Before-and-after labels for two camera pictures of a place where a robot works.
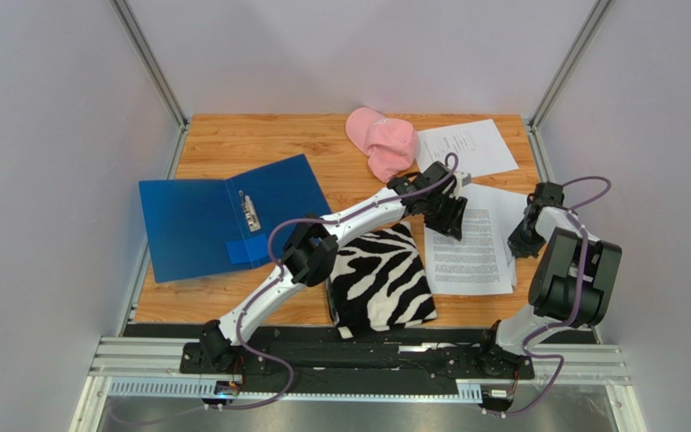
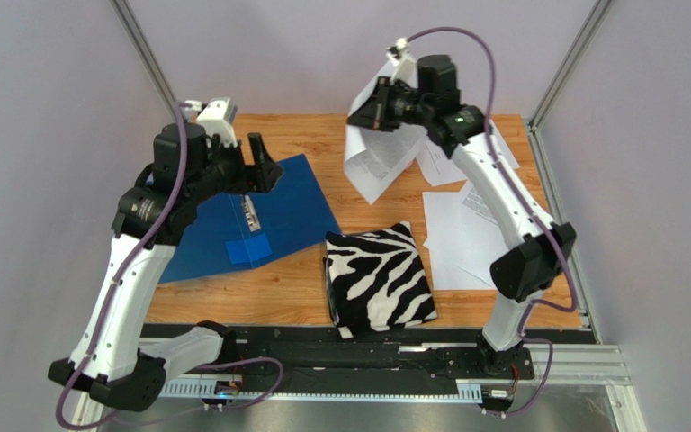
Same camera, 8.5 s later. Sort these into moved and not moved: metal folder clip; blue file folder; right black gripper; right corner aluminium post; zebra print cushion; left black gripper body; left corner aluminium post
Moved: left black gripper body; right black gripper
Not moved: zebra print cushion; left corner aluminium post; metal folder clip; blue file folder; right corner aluminium post
